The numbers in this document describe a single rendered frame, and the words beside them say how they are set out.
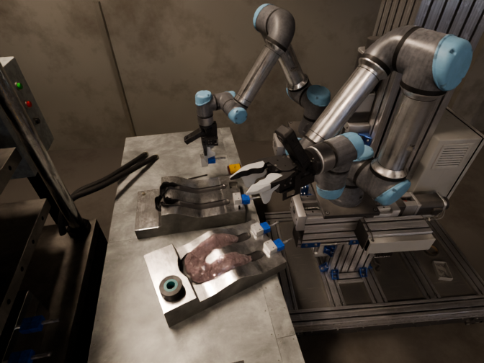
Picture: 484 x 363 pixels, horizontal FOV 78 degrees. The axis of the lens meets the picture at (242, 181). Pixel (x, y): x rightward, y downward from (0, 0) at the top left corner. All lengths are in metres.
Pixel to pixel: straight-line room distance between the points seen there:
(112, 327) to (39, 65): 2.62
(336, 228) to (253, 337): 0.55
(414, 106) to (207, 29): 2.25
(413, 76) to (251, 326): 0.93
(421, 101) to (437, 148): 0.54
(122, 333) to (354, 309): 1.27
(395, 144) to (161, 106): 2.57
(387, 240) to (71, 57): 2.89
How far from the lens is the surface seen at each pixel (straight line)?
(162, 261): 1.22
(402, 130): 0.98
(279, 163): 0.70
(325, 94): 1.55
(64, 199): 1.45
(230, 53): 2.99
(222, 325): 1.19
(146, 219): 1.45
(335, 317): 1.90
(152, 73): 3.10
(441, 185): 1.64
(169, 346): 1.18
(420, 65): 0.90
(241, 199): 1.39
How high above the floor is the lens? 1.89
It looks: 41 degrees down
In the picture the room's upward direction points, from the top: straight up
